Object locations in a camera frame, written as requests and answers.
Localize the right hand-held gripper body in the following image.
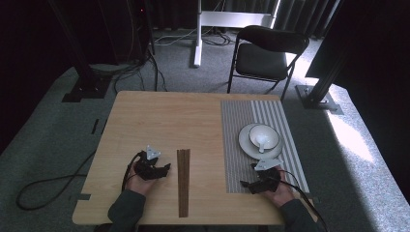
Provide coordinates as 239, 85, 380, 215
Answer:
253, 158, 284, 193

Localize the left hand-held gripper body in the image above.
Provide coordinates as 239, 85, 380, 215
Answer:
133, 145, 162, 182

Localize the brown wooden chopstick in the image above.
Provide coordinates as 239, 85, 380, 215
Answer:
185, 148, 191, 218
176, 149, 183, 218
179, 148, 186, 218
182, 148, 189, 218

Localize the person's left hand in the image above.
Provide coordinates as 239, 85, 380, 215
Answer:
125, 169, 157, 196

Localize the person's right hand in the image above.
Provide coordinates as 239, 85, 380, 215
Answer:
262, 169, 296, 208

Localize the white plate with dark rim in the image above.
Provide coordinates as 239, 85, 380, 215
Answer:
238, 123, 284, 161

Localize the white ceramic spoon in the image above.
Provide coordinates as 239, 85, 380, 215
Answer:
254, 133, 272, 154

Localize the white bowl with dark rim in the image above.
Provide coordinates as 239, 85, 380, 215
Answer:
248, 124, 280, 152

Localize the grey striped placemat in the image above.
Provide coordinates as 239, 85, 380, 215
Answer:
220, 100, 310, 194

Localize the black metal stand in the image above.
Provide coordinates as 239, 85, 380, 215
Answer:
47, 0, 112, 103
295, 28, 344, 116

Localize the black folding chair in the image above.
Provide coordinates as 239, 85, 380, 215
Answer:
226, 24, 310, 102

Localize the black computer tower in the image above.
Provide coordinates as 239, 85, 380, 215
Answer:
96, 0, 154, 65

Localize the dark curtain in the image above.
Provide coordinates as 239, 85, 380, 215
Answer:
221, 0, 342, 38

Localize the left hand-held gripper cable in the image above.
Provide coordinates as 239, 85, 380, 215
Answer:
121, 151, 143, 191

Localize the bundle of black cables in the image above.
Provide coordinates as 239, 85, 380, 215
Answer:
110, 44, 168, 95

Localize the black floor cable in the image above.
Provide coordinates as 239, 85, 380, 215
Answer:
15, 149, 98, 212

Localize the white floor cable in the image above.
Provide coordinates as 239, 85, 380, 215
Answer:
154, 27, 233, 46

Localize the white desk frame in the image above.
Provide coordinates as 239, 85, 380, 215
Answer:
192, 0, 282, 68

